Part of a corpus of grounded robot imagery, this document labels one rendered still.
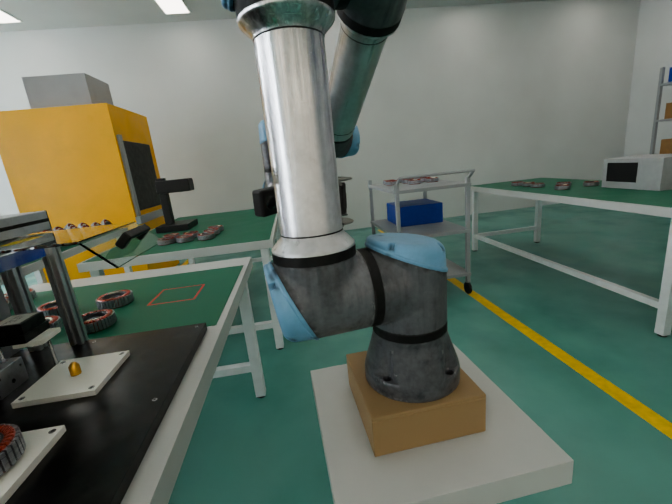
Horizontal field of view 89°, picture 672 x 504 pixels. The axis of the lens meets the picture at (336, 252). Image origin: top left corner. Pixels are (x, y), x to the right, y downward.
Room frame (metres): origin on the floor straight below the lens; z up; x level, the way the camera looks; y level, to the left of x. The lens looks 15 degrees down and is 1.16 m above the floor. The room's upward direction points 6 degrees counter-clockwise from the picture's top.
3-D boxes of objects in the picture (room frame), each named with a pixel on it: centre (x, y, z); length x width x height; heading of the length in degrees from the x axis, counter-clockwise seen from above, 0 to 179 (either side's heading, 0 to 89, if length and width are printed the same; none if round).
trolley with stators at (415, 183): (3.01, -0.73, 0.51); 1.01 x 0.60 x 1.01; 6
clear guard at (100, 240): (0.74, 0.59, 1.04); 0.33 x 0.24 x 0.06; 96
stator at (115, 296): (1.15, 0.79, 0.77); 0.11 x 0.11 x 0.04
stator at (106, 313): (0.97, 0.75, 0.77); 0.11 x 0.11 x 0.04
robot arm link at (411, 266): (0.49, -0.10, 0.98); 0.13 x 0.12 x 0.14; 103
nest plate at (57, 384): (0.65, 0.57, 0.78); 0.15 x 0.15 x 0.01; 6
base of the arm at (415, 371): (0.50, -0.10, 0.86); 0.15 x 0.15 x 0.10
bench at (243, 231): (2.87, 1.01, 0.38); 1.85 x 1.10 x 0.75; 6
